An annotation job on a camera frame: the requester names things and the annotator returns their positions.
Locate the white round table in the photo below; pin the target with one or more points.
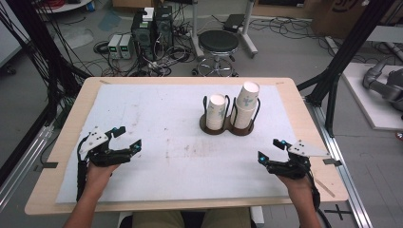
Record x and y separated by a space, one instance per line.
68 5

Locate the cardboard box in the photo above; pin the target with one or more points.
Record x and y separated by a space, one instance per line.
340 17

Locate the grey power supply unit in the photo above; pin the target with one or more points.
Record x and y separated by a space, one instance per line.
114 46
126 46

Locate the black round stool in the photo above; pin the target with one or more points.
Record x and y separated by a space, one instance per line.
218 42

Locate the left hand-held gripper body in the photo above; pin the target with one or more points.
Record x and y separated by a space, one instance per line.
104 155

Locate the white table mat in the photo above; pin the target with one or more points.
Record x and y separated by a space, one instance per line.
164 142

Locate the white floor board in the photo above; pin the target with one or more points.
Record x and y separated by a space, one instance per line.
367 101

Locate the white metal stand frame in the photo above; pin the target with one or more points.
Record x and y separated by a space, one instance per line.
248 34

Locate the aluminium rail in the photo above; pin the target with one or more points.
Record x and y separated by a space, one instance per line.
22 161
345 177

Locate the white table leg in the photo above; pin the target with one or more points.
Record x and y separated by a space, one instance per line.
257 216

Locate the dark double cup holder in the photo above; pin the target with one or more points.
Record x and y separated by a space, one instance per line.
225 129

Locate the small white box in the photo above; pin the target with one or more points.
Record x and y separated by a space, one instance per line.
148 14

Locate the black computer tower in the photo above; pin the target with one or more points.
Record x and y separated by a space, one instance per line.
142 38
164 27

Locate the person's right hand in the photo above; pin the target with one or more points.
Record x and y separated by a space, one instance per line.
297 186

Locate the tall stack of paper cups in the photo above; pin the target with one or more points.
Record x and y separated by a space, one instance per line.
245 104

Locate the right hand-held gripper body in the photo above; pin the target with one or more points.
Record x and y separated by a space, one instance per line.
293 167

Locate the person's left hand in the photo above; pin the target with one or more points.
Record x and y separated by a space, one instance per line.
98 177

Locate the black flat device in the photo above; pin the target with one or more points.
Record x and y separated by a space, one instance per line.
234 22

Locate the person's khaki trousers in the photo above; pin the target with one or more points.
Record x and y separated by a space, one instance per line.
221 220

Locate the short stack of paper cups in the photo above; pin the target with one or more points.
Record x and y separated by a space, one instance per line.
216 110

